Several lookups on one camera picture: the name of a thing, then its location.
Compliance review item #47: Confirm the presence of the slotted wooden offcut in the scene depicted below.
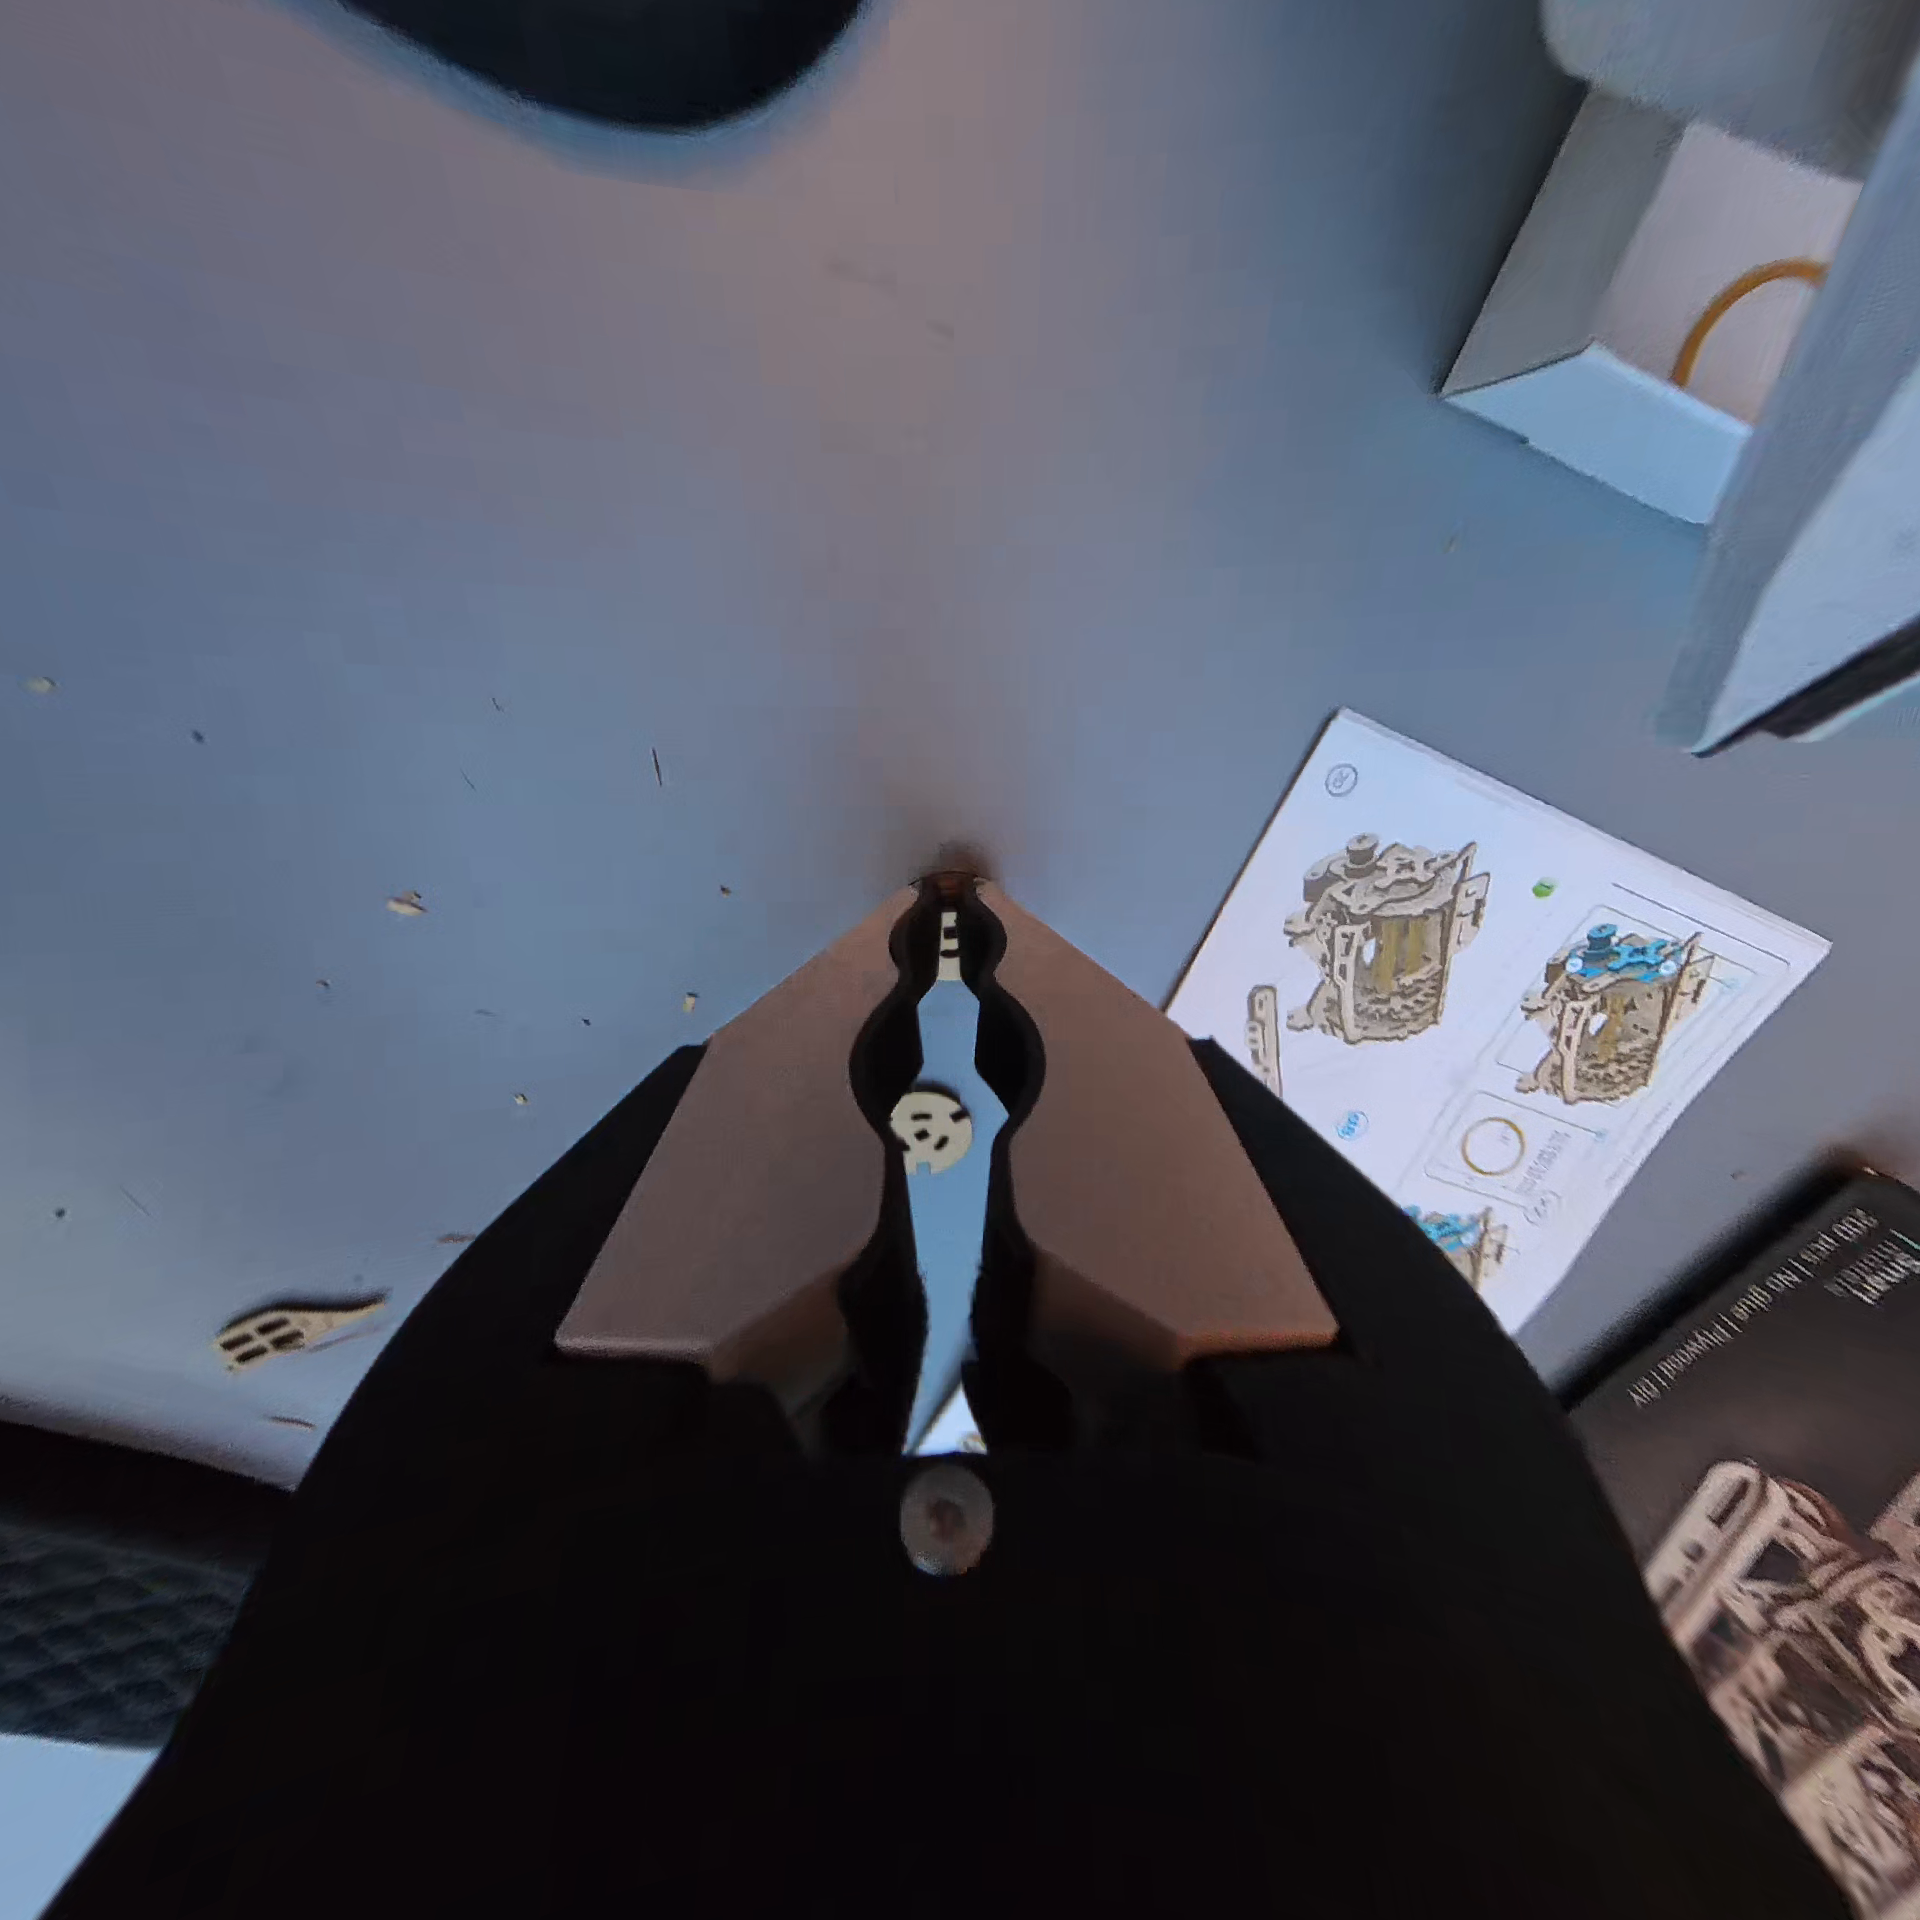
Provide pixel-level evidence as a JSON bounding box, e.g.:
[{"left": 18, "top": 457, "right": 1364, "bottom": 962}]
[{"left": 213, "top": 1294, "right": 393, "bottom": 1374}]

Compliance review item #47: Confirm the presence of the black model kit box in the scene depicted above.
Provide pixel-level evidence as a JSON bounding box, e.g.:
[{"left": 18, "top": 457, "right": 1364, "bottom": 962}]
[{"left": 1558, "top": 1169, "right": 1920, "bottom": 1920}]

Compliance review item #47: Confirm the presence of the black mesh chair seat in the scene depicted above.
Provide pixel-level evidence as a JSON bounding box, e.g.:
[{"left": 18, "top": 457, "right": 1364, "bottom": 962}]
[{"left": 0, "top": 1416, "right": 296, "bottom": 1753}]

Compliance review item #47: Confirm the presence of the round wooden disc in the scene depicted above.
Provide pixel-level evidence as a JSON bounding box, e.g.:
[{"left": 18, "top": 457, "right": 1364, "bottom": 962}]
[
  {"left": 914, "top": 866, "right": 992, "bottom": 965},
  {"left": 886, "top": 1087, "right": 976, "bottom": 1177}
]

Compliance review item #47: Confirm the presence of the printed instruction booklet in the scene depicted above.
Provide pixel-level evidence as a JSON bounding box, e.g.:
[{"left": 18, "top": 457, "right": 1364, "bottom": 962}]
[{"left": 1161, "top": 709, "right": 1836, "bottom": 1340}]

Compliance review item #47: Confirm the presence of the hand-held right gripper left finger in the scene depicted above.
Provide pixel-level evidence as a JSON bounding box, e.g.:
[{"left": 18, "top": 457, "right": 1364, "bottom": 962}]
[{"left": 554, "top": 879, "right": 945, "bottom": 1454}]

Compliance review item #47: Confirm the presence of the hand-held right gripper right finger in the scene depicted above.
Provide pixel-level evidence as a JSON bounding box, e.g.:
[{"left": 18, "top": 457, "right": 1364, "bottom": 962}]
[{"left": 959, "top": 879, "right": 1344, "bottom": 1454}]

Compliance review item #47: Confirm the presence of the black textured wrist rest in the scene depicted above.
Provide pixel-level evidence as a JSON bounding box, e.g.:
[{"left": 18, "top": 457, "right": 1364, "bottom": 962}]
[{"left": 314, "top": 0, "right": 876, "bottom": 134}]

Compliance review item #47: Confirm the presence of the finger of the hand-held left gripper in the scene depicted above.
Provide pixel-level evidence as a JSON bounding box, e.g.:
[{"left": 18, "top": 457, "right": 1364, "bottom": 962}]
[{"left": 1542, "top": 0, "right": 1920, "bottom": 756}]

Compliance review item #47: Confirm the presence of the group of tan rubber bands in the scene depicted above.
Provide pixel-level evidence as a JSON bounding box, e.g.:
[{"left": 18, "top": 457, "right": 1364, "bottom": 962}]
[{"left": 1668, "top": 257, "right": 1836, "bottom": 389}]

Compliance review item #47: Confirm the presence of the white cardboard tray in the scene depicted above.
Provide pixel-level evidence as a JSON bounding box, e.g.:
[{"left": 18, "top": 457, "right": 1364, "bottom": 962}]
[{"left": 1439, "top": 87, "right": 1870, "bottom": 527}]

